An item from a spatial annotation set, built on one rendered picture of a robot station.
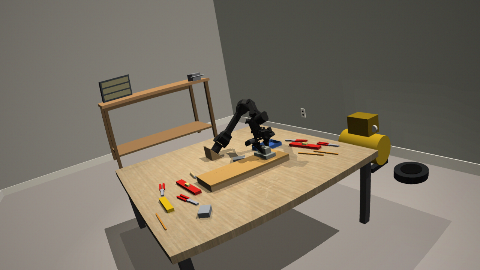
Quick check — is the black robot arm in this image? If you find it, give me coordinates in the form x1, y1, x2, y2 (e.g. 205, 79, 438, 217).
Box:
211, 99, 272, 155

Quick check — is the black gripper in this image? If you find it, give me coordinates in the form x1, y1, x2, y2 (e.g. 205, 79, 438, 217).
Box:
245, 126, 275, 154

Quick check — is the blue rectangular tray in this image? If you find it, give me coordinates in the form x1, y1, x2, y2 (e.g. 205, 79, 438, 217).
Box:
252, 139, 282, 151

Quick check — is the orange panel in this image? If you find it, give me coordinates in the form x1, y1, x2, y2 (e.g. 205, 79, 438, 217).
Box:
196, 149, 290, 192

